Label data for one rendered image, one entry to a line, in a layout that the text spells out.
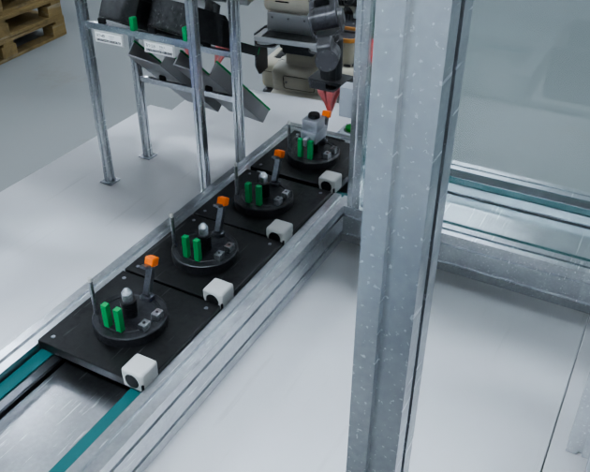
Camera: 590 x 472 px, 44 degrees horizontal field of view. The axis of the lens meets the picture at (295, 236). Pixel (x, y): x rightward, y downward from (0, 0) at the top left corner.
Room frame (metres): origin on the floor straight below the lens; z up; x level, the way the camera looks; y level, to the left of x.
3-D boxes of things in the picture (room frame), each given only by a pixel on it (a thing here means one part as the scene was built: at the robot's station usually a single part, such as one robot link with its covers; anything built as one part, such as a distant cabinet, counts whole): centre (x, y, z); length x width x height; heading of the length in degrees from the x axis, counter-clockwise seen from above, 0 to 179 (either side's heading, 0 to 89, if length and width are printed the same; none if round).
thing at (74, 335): (1.03, 0.31, 1.01); 0.24 x 0.24 x 0.13; 62
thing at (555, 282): (1.52, -0.30, 0.91); 0.84 x 0.28 x 0.10; 62
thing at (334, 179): (1.55, -0.09, 0.97); 0.05 x 0.05 x 0.04; 62
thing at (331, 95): (1.78, -0.08, 1.10); 0.07 x 0.07 x 0.09; 62
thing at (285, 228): (1.46, 0.07, 1.01); 0.24 x 0.24 x 0.13; 62
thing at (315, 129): (1.67, -0.04, 1.06); 0.08 x 0.04 x 0.07; 152
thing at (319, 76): (1.77, -0.09, 1.18); 0.10 x 0.07 x 0.07; 62
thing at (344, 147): (1.68, -0.05, 0.96); 0.24 x 0.24 x 0.02; 62
